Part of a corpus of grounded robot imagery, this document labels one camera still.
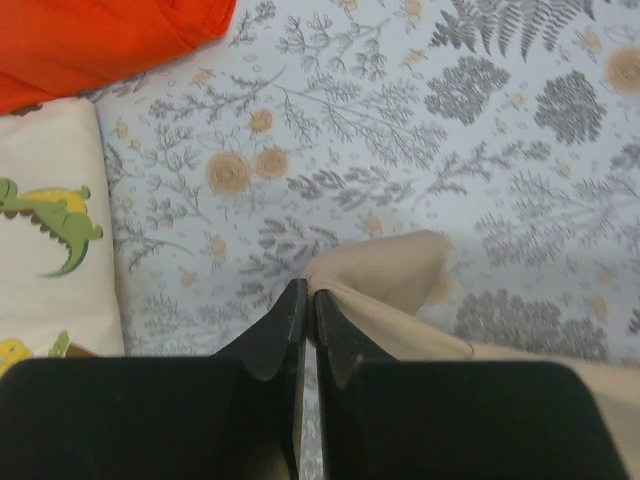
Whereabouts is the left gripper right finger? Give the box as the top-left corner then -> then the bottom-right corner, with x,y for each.
314,290 -> 628,479

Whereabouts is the orange folded t shirt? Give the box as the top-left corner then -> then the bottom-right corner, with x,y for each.
1,1 -> 236,114

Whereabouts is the dinosaur print folded t shirt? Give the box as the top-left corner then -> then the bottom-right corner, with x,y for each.
1,98 -> 124,372

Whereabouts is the floral table cloth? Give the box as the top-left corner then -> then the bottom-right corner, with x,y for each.
87,1 -> 639,370

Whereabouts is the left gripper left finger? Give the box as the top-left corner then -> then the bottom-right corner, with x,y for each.
1,280 -> 307,479

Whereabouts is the beige t shirt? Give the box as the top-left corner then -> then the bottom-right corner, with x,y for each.
305,230 -> 639,479

